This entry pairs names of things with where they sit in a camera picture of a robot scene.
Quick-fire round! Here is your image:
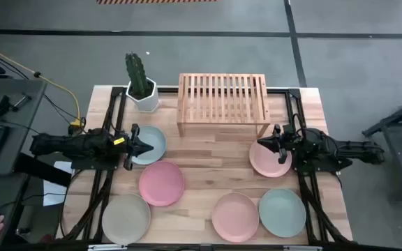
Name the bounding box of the deep pink plate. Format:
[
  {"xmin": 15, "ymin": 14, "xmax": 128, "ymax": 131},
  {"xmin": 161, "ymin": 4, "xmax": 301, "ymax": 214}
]
[{"xmin": 138, "ymin": 160, "xmax": 186, "ymax": 208}]

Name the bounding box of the black flat panel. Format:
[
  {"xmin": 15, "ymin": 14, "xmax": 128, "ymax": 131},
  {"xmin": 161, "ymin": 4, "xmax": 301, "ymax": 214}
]
[{"xmin": 13, "ymin": 152, "xmax": 73, "ymax": 188}]

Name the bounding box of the black cable bundle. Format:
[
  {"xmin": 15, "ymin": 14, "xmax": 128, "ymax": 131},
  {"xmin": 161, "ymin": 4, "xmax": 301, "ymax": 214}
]
[
  {"xmin": 297, "ymin": 173, "xmax": 350, "ymax": 243},
  {"xmin": 59, "ymin": 169, "xmax": 113, "ymax": 242}
]

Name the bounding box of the black aluminium frame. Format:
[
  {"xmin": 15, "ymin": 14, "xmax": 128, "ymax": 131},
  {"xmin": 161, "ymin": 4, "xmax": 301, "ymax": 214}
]
[{"xmin": 56, "ymin": 86, "xmax": 355, "ymax": 251}]

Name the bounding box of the white paper sheet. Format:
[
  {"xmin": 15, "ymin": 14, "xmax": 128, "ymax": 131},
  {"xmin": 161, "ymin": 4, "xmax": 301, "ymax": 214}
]
[{"xmin": 43, "ymin": 160, "xmax": 75, "ymax": 207}]

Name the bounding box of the wooden slatted shelf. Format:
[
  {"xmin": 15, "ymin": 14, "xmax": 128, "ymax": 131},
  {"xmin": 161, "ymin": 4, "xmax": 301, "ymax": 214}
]
[{"xmin": 176, "ymin": 73, "xmax": 271, "ymax": 137}]

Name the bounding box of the black metal clamp tool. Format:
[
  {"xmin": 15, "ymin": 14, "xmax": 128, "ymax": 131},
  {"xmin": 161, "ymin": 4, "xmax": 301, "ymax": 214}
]
[{"xmin": 0, "ymin": 93, "xmax": 33, "ymax": 119}]

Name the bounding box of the light blue plate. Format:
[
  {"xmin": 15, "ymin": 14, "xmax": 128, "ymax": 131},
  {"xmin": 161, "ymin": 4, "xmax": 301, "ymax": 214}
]
[{"xmin": 131, "ymin": 125, "xmax": 168, "ymax": 166}]

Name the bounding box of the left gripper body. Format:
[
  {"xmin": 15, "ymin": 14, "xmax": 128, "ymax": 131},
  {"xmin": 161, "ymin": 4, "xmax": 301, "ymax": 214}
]
[{"xmin": 112, "ymin": 123, "xmax": 141, "ymax": 172}]

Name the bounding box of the dark metal workbench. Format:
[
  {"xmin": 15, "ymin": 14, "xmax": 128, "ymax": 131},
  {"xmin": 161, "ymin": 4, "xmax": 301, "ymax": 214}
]
[{"xmin": 361, "ymin": 90, "xmax": 402, "ymax": 196}]

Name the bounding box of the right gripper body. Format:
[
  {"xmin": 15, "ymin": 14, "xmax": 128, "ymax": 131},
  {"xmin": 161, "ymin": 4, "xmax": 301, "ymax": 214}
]
[{"xmin": 272, "ymin": 123, "xmax": 302, "ymax": 165}]

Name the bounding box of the grey desk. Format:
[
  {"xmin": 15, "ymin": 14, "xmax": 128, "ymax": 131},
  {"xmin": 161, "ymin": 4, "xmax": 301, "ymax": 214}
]
[{"xmin": 0, "ymin": 78, "xmax": 48, "ymax": 245}]

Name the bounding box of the white plant pot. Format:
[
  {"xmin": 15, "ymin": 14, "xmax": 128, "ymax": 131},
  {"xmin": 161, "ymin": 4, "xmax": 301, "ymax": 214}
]
[{"xmin": 125, "ymin": 77, "xmax": 161, "ymax": 113}]

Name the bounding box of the beige plate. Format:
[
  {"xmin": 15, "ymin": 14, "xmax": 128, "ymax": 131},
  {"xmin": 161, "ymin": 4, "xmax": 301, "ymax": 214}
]
[{"xmin": 101, "ymin": 193, "xmax": 152, "ymax": 246}]

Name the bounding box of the yellow extension cable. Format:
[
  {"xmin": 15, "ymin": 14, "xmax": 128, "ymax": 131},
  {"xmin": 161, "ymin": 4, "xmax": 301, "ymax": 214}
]
[{"xmin": 0, "ymin": 38, "xmax": 83, "ymax": 128}]

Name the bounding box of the green cactus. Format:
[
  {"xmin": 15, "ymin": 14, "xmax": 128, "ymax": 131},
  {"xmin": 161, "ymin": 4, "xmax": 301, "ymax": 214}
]
[{"xmin": 124, "ymin": 52, "xmax": 150, "ymax": 98}]

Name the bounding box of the pale pink plate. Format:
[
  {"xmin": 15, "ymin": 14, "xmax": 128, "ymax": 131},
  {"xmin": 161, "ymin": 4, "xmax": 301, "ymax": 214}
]
[
  {"xmin": 248, "ymin": 139, "xmax": 293, "ymax": 178},
  {"xmin": 211, "ymin": 192, "xmax": 260, "ymax": 244}
]

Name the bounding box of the mint green plate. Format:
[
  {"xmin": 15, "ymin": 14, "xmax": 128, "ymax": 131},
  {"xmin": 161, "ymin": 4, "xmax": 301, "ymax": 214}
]
[{"xmin": 258, "ymin": 188, "xmax": 307, "ymax": 239}]

